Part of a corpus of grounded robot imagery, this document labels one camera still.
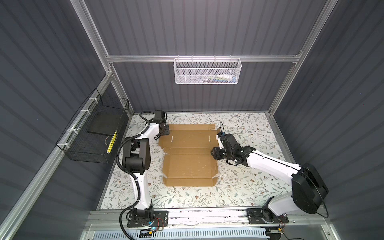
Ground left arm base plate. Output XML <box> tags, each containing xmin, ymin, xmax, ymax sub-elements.
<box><xmin>126</xmin><ymin>209</ymin><xmax>169</xmax><ymax>228</ymax></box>

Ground white perforated cable tray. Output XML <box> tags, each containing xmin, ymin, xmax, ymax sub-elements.
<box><xmin>89</xmin><ymin>227</ymin><xmax>271</xmax><ymax>240</ymax></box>

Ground brown cardboard box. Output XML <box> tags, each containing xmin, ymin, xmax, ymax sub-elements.
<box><xmin>159</xmin><ymin>124</ymin><xmax>219</xmax><ymax>187</ymax></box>

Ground white wire mesh basket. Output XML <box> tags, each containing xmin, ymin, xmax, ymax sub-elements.
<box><xmin>173</xmin><ymin>57</ymin><xmax>242</xmax><ymax>85</ymax></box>

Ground black wire basket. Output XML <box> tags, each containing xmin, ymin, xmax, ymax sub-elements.
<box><xmin>57</xmin><ymin>91</ymin><xmax>130</xmax><ymax>164</ymax></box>

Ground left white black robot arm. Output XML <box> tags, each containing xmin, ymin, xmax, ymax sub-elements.
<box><xmin>120</xmin><ymin>110</ymin><xmax>170</xmax><ymax>211</ymax></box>

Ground yellow green striped tool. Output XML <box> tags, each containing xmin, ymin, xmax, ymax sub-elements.
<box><xmin>107</xmin><ymin>131</ymin><xmax>118</xmax><ymax>154</ymax></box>

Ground markers in white basket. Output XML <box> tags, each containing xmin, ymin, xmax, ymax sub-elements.
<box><xmin>200</xmin><ymin>74</ymin><xmax>238</xmax><ymax>84</ymax></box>

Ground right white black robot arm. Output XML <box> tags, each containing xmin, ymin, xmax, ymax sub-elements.
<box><xmin>211</xmin><ymin>131</ymin><xmax>329</xmax><ymax>223</ymax></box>

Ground left black corrugated cable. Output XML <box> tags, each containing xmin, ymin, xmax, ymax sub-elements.
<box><xmin>115</xmin><ymin>111</ymin><xmax>157</xmax><ymax>240</ymax></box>

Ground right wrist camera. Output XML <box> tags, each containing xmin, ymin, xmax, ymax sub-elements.
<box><xmin>216</xmin><ymin>132</ymin><xmax>225</xmax><ymax>149</ymax></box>

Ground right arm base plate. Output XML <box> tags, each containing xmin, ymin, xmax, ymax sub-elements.
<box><xmin>246</xmin><ymin>208</ymin><xmax>289</xmax><ymax>225</ymax></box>

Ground black foam pad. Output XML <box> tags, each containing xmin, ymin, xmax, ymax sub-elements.
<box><xmin>87</xmin><ymin>113</ymin><xmax>121</xmax><ymax>137</ymax></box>

